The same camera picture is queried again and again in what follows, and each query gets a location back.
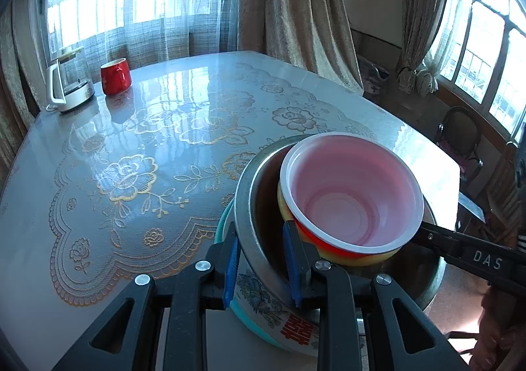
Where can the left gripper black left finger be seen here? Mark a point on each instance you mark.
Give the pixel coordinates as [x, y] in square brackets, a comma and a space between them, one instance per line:
[148, 313]

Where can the white glass electric kettle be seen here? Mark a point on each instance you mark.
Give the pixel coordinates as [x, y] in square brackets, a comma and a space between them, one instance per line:
[68, 81]

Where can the beige left curtain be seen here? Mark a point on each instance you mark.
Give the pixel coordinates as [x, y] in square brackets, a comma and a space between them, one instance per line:
[22, 77]

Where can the person's right hand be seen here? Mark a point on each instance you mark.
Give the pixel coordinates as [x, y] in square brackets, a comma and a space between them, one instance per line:
[501, 341]

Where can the yellow plastic bowl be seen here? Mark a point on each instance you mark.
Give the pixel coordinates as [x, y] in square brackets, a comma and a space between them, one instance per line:
[325, 250]

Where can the teal plastic plate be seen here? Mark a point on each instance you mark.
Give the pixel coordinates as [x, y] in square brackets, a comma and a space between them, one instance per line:
[230, 251]

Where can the red plastic bowl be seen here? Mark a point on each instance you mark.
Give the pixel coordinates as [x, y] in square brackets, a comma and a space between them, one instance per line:
[352, 193]

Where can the beige middle curtain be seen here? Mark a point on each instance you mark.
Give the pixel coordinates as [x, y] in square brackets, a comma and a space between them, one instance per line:
[311, 34]

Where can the sheer white window curtain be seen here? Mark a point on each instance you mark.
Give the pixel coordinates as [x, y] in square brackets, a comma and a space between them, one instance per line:
[142, 31]

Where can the beige right tied curtain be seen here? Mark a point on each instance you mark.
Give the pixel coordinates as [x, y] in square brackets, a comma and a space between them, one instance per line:
[427, 21]

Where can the red ceramic mug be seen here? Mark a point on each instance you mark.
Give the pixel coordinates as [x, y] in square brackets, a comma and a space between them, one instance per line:
[115, 76]

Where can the stainless steel bowl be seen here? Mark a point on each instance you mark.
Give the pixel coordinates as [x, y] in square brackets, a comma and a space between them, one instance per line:
[259, 223]

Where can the large white dragon phoenix plate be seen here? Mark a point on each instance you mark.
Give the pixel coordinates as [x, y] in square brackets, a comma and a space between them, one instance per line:
[298, 334]

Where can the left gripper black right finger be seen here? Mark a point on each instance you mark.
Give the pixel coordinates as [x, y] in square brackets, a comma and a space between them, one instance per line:
[364, 323]

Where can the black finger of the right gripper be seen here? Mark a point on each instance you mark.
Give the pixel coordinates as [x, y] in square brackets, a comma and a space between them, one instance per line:
[500, 266]

